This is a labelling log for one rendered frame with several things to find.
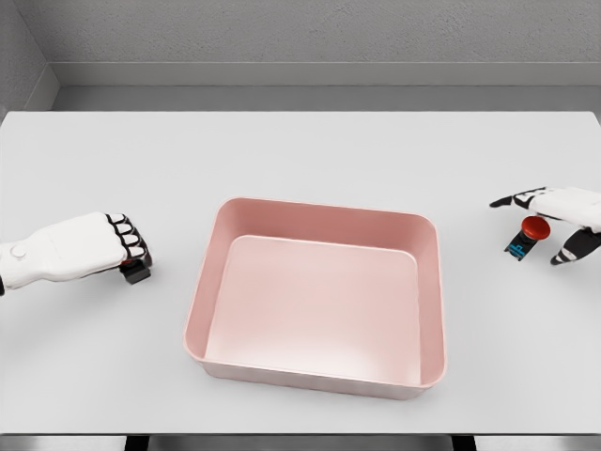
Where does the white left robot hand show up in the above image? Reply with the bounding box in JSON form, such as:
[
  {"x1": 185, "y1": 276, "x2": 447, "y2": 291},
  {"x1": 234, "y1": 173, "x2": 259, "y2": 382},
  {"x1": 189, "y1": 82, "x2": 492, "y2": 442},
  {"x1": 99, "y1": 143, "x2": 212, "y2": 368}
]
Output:
[{"x1": 45, "y1": 211, "x2": 155, "y2": 281}]

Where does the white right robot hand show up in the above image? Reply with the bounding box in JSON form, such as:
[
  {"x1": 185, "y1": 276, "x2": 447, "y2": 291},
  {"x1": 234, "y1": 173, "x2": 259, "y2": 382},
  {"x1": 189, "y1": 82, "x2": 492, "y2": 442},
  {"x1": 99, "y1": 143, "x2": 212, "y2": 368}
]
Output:
[{"x1": 488, "y1": 185, "x2": 601, "y2": 268}]

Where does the black industrial switch red button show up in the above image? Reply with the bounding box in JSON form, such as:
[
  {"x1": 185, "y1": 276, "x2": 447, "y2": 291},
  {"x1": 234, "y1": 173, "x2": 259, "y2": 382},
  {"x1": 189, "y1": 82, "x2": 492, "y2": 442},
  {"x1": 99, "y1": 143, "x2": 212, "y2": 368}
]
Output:
[
  {"x1": 116, "y1": 257, "x2": 152, "y2": 286},
  {"x1": 504, "y1": 214, "x2": 552, "y2": 261}
]

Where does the pink rectangular basket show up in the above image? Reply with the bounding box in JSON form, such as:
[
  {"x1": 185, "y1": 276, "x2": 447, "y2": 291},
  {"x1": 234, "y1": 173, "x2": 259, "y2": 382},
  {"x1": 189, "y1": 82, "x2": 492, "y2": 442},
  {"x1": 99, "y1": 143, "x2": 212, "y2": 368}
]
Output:
[{"x1": 181, "y1": 196, "x2": 448, "y2": 390}]

